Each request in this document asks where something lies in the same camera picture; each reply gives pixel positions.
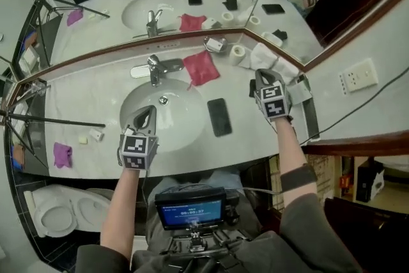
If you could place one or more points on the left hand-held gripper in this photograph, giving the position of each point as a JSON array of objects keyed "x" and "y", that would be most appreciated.
[{"x": 137, "y": 148}]

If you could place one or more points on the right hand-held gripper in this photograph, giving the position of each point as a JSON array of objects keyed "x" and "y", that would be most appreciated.
[{"x": 273, "y": 102}]

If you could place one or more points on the metal soap dish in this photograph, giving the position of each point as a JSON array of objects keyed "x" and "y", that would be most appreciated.
[{"x": 224, "y": 42}]

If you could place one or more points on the white soap block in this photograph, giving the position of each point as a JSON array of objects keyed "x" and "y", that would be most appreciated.
[{"x": 214, "y": 44}]

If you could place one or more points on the person's left forearm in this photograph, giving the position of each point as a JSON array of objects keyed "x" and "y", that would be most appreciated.
[{"x": 119, "y": 201}]

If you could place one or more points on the person's right forearm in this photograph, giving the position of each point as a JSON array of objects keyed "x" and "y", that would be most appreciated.
[{"x": 290, "y": 147}]

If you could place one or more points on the white folded towel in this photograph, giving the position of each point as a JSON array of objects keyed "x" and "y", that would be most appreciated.
[
  {"x": 263, "y": 56},
  {"x": 287, "y": 68}
]

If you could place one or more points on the white green sign card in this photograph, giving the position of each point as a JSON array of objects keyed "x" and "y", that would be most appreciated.
[{"x": 298, "y": 92}]

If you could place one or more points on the white sink basin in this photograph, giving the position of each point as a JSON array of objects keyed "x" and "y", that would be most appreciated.
[{"x": 179, "y": 118}]

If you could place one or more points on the toilet paper roll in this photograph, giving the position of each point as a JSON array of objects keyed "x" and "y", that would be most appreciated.
[{"x": 237, "y": 54}]

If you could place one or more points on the small white box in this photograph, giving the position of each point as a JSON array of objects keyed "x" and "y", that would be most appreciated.
[{"x": 96, "y": 134}]

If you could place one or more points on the chrome faucet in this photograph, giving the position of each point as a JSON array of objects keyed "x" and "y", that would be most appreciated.
[{"x": 156, "y": 68}]

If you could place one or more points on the long black tray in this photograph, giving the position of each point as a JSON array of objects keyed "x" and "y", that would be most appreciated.
[{"x": 311, "y": 118}]

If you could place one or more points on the black smartphone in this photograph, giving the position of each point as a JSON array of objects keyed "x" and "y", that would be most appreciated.
[{"x": 219, "y": 116}]

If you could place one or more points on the small cream bar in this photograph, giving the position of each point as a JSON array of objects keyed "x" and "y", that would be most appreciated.
[{"x": 83, "y": 139}]

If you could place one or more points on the narrow wood-framed mirror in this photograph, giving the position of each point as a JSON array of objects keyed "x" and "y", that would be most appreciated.
[{"x": 303, "y": 25}]

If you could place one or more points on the red cloth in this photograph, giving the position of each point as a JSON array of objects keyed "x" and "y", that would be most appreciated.
[{"x": 201, "y": 68}]

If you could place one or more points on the black tripod stand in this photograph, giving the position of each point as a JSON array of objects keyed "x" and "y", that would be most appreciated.
[{"x": 64, "y": 121}]

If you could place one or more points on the person's blue jeans legs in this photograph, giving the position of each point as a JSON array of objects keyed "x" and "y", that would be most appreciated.
[{"x": 204, "y": 179}]

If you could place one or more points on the purple cloth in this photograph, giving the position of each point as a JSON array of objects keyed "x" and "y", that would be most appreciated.
[{"x": 62, "y": 155}]

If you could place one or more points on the chest-mounted screen device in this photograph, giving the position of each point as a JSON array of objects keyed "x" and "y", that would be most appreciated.
[{"x": 191, "y": 209}]

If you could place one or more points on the black armband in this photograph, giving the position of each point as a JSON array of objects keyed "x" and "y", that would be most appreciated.
[{"x": 297, "y": 177}]

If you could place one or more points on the large wood-framed mirror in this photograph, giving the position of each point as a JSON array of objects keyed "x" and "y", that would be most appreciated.
[{"x": 96, "y": 25}]

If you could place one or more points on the clear glass tumbler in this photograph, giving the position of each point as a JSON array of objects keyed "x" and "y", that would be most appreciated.
[{"x": 38, "y": 88}]

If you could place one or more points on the white toilet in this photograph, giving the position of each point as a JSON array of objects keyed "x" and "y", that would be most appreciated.
[{"x": 64, "y": 211}]

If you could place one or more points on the orange blue bag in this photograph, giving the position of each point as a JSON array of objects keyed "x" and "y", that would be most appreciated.
[{"x": 17, "y": 153}]

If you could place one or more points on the red carton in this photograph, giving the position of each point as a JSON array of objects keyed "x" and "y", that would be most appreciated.
[{"x": 345, "y": 181}]

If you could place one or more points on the cream paper roll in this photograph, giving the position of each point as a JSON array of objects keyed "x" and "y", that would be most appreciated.
[{"x": 28, "y": 201}]

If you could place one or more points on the black cardboard box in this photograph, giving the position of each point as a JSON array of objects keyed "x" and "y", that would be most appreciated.
[{"x": 370, "y": 180}]

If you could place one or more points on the person's dark shirt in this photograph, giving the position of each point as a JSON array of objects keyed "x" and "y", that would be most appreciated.
[{"x": 313, "y": 233}]

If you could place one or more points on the dark wooden door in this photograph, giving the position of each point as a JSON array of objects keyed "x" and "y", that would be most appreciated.
[{"x": 367, "y": 227}]

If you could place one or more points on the white wall power socket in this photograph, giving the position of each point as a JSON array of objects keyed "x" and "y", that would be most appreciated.
[{"x": 359, "y": 75}]

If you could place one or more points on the dark wooden door frame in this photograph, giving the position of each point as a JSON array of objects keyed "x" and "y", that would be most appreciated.
[{"x": 358, "y": 145}]

